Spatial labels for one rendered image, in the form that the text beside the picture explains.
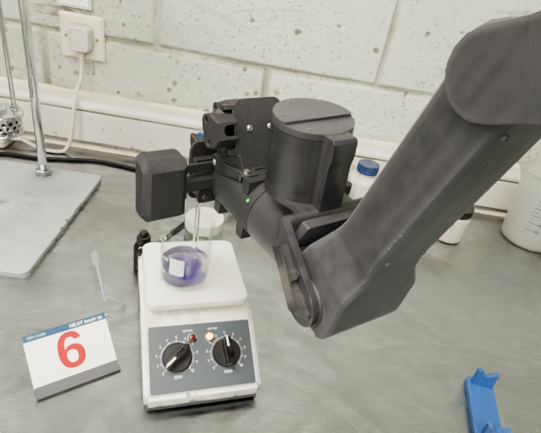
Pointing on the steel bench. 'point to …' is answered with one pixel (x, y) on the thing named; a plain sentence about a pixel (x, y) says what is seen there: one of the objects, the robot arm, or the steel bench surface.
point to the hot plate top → (160, 293)
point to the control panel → (199, 357)
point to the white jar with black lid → (458, 228)
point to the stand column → (33, 88)
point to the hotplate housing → (149, 318)
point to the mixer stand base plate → (27, 214)
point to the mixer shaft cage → (8, 122)
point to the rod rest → (483, 403)
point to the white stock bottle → (362, 177)
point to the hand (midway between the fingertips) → (209, 150)
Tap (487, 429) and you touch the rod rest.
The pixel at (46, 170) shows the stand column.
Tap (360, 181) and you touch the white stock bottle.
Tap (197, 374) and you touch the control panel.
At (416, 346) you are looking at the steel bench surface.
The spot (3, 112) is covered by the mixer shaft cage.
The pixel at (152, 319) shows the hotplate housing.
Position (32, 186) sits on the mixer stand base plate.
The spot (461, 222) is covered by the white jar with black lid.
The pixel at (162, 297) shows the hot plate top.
